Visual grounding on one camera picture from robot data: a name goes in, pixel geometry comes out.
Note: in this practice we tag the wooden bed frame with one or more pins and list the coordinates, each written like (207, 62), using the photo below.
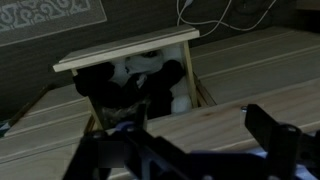
(216, 130)

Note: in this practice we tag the grey rug with pale ornament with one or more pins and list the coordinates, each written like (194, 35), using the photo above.
(50, 20)

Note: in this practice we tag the small white sock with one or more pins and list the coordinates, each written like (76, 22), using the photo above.
(141, 80)

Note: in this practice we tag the open wooden drawer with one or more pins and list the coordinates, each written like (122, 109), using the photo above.
(126, 45)

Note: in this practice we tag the green printed cardboard box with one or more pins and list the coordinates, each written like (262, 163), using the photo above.
(4, 128)

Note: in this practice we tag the black clothing pile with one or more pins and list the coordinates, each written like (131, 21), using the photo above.
(96, 86)

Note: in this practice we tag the light patterned sock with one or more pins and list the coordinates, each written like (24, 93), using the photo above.
(116, 113)

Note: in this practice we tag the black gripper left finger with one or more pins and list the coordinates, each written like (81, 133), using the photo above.
(141, 116)

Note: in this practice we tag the closed wooden drawer front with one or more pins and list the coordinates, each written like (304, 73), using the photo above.
(50, 116)
(250, 60)

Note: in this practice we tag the white sock bundle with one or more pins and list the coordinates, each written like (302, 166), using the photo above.
(181, 103)

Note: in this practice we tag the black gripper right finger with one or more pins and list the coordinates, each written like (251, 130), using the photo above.
(276, 140)

